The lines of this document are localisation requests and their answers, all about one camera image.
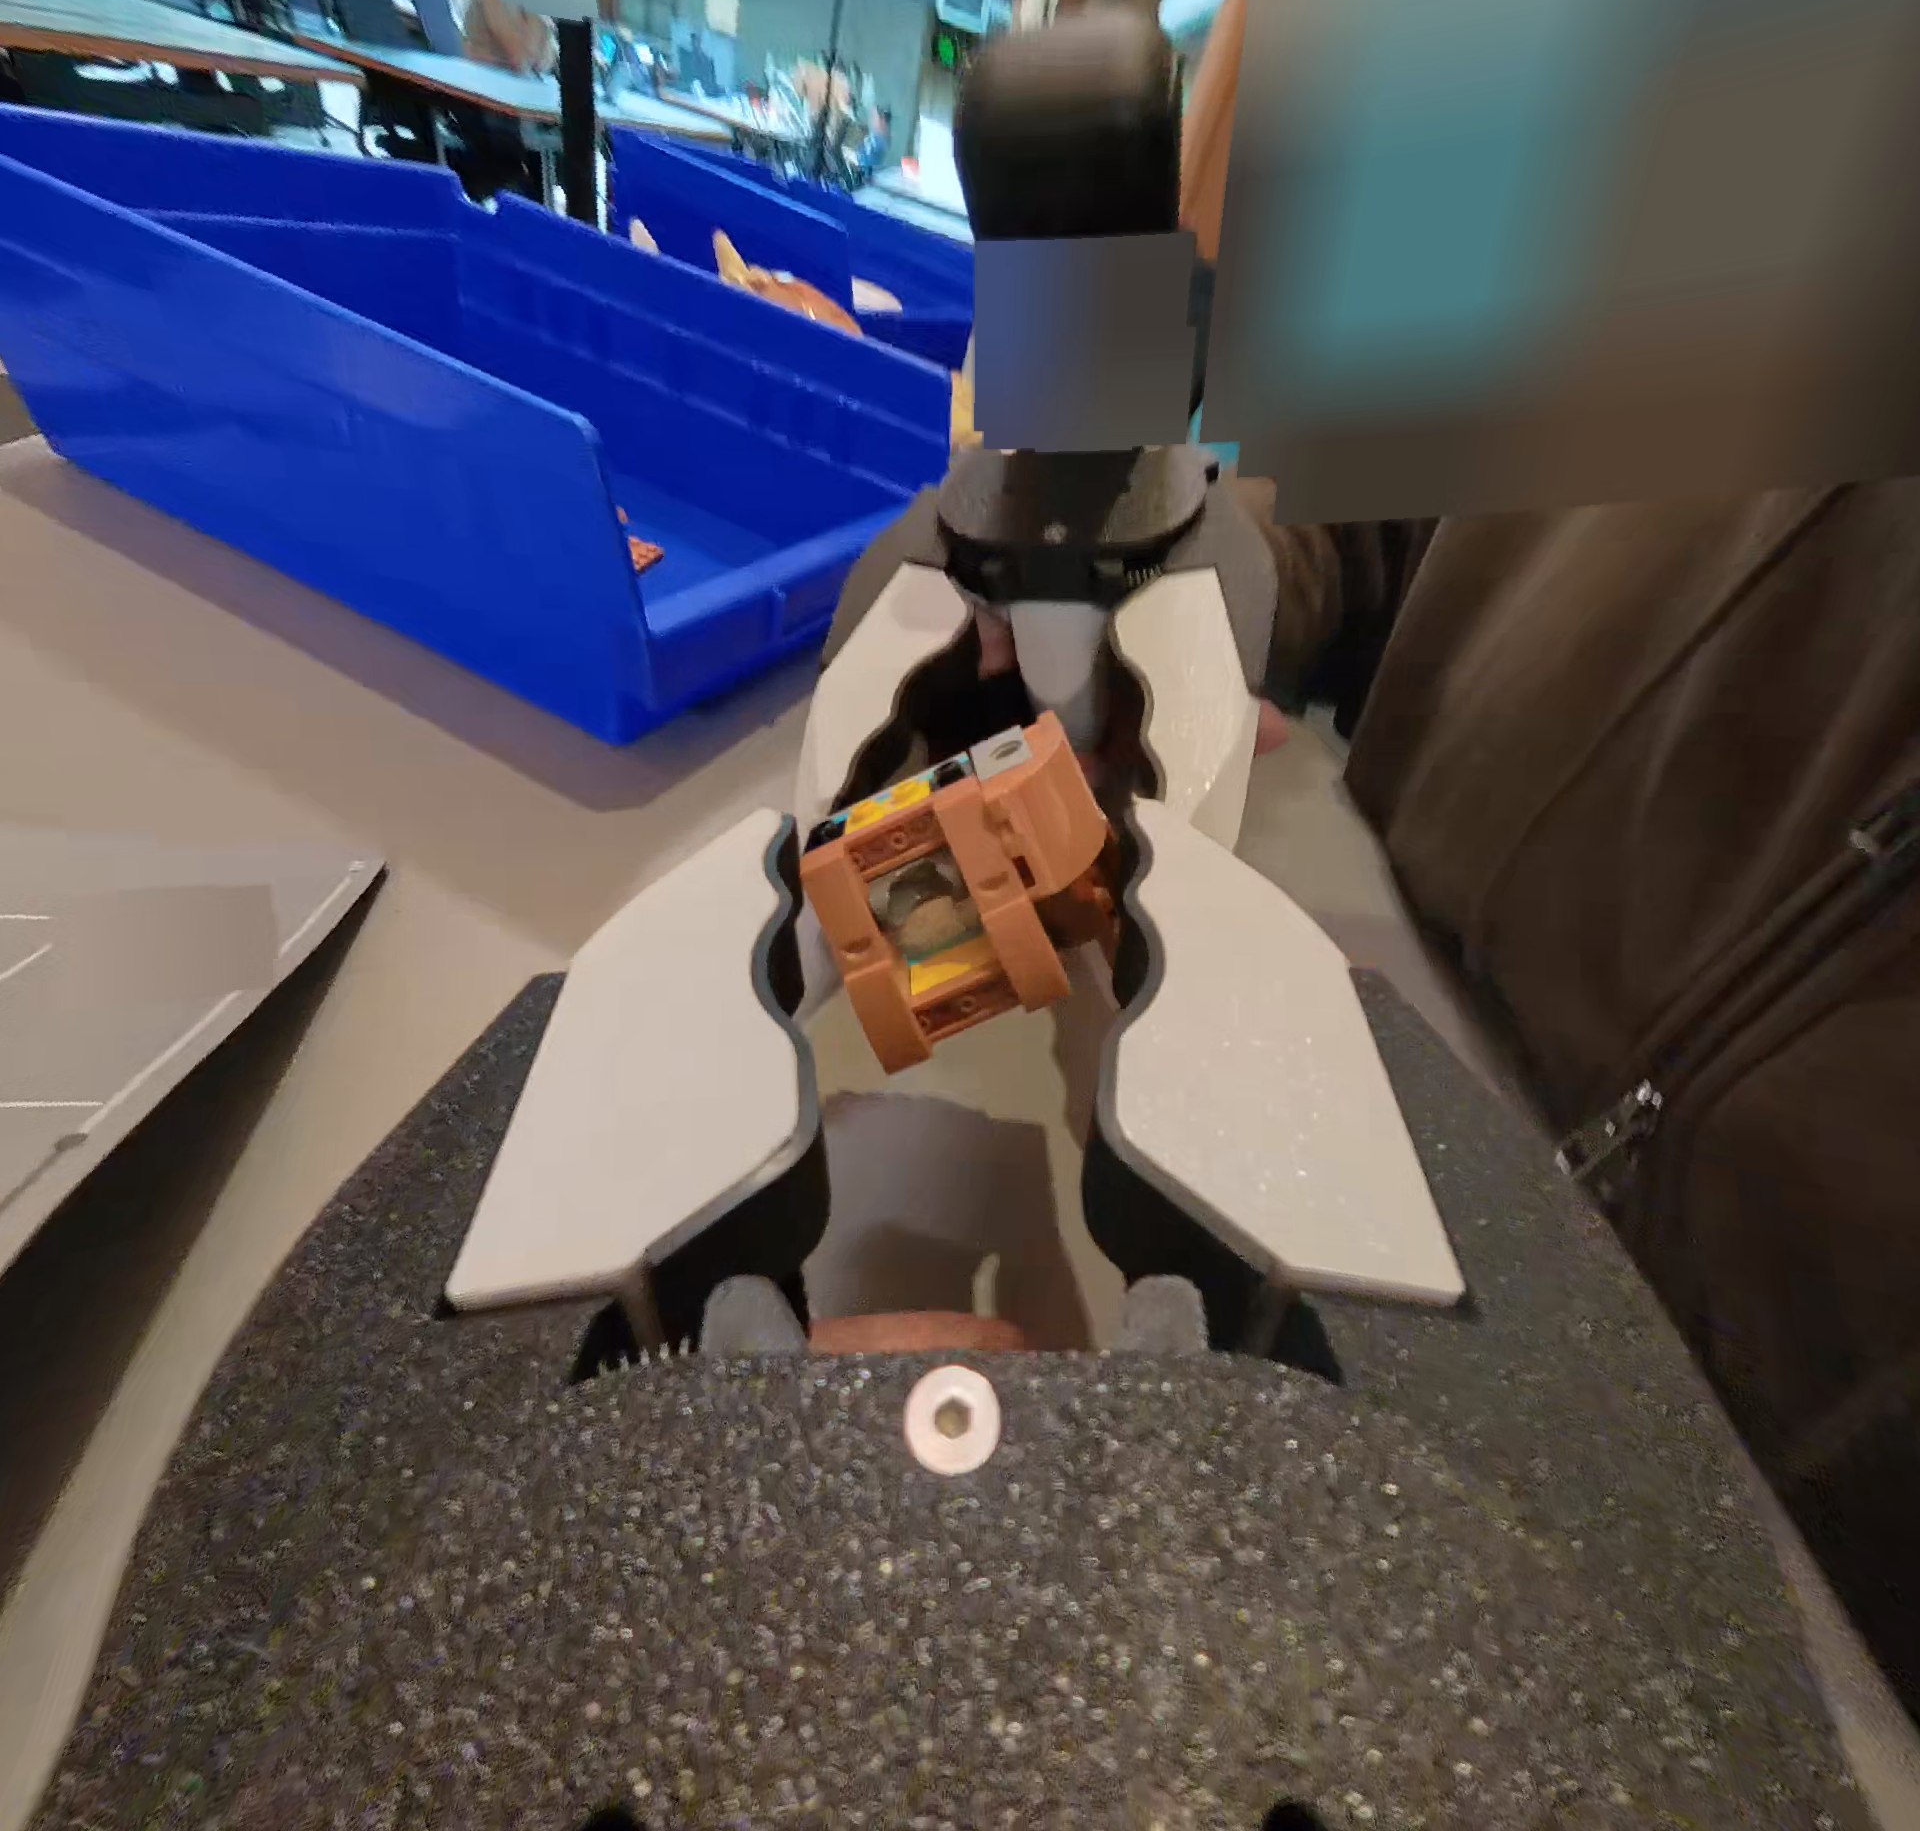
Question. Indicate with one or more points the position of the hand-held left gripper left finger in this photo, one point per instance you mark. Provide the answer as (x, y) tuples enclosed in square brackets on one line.
[(645, 1095)]

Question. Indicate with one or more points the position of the person's brown jacket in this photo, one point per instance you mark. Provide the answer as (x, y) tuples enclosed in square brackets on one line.
[(1650, 810)]

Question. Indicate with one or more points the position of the person's right hand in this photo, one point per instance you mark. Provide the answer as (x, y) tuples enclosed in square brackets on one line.
[(1272, 729)]

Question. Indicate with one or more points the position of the grey desk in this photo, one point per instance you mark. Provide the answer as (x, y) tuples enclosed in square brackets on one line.
[(375, 781)]

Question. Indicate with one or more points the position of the blue plastic bin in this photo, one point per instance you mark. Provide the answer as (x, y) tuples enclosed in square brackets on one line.
[(301, 405), (751, 211)]

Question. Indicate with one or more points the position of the person's right forearm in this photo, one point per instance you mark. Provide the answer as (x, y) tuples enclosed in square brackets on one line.
[(1342, 615)]

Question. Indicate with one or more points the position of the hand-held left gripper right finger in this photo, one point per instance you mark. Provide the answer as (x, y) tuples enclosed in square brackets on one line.
[(1276, 1110)]

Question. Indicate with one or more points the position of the brown brick figure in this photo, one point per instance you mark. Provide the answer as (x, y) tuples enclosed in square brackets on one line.
[(796, 294)]

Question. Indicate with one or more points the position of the pile of loose bricks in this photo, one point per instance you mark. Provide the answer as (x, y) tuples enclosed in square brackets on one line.
[(645, 553)]

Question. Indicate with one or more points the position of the grey instruction booklet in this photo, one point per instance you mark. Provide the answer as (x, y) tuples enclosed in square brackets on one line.
[(135, 990)]

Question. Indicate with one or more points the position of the person's left hand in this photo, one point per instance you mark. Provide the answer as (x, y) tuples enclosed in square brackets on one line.
[(916, 1332)]

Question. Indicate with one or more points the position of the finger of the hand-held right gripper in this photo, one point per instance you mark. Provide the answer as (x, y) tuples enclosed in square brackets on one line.
[(1208, 705), (855, 690)]

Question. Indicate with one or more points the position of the colourful toy brick build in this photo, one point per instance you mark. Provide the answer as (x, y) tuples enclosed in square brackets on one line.
[(1036, 825)]

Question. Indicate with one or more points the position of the brown background desk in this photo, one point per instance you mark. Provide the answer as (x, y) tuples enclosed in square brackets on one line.
[(151, 24)]

